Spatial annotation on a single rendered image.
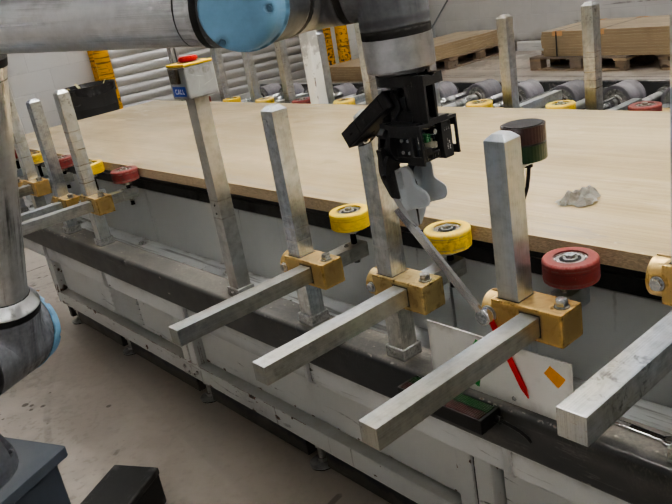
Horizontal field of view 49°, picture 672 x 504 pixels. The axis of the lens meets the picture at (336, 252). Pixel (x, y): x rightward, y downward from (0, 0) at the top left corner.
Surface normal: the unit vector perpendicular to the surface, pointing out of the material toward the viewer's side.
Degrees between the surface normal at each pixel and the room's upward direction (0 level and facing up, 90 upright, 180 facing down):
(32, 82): 90
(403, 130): 91
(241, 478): 0
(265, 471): 0
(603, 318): 90
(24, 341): 105
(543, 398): 90
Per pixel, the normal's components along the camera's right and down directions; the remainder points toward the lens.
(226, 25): -0.25, 0.39
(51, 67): 0.59, 0.19
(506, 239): -0.74, 0.35
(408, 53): 0.18, 0.31
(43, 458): -0.17, -0.92
